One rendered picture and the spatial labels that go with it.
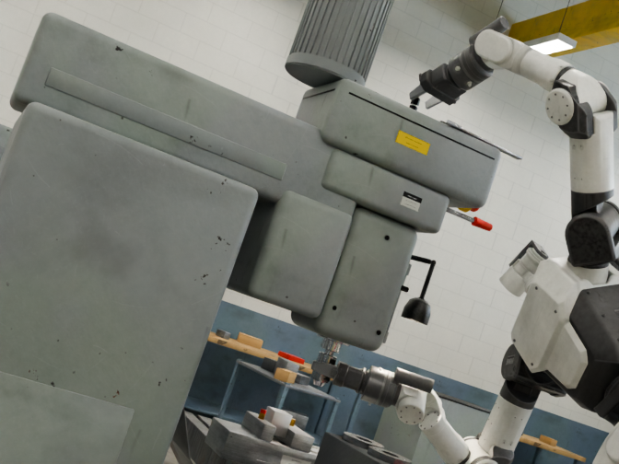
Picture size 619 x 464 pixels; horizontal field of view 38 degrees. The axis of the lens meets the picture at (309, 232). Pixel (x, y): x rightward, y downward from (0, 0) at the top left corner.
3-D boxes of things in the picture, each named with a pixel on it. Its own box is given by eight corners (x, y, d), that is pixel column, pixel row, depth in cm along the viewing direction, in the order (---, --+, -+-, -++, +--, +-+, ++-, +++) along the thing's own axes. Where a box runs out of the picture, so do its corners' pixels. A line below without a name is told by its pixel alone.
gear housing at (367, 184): (395, 232, 238) (406, 197, 239) (440, 236, 216) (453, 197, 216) (285, 187, 226) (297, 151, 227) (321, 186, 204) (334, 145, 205)
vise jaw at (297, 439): (288, 438, 243) (294, 423, 244) (309, 453, 229) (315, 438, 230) (269, 433, 241) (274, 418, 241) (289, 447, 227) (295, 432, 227)
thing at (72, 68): (314, 227, 229) (340, 156, 231) (350, 231, 208) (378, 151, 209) (5, 108, 201) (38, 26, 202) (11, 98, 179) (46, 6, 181)
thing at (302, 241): (285, 308, 228) (318, 214, 230) (321, 321, 205) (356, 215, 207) (217, 284, 221) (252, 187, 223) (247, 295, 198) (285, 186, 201)
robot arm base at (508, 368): (553, 410, 222) (555, 370, 229) (579, 390, 212) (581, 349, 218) (497, 390, 221) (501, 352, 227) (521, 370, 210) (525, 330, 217)
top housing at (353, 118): (435, 209, 243) (453, 154, 245) (487, 211, 219) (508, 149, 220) (282, 145, 227) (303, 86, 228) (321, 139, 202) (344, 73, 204)
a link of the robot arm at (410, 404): (378, 388, 225) (421, 402, 224) (372, 416, 215) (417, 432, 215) (391, 355, 219) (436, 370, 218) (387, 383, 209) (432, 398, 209)
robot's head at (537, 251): (531, 290, 215) (522, 273, 222) (556, 264, 212) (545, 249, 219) (513, 278, 213) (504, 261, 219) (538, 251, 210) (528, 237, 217)
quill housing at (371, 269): (348, 342, 232) (387, 227, 235) (382, 356, 213) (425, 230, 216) (284, 320, 226) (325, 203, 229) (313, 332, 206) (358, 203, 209)
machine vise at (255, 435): (318, 472, 247) (331, 435, 248) (340, 490, 233) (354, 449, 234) (204, 441, 234) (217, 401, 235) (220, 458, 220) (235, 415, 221)
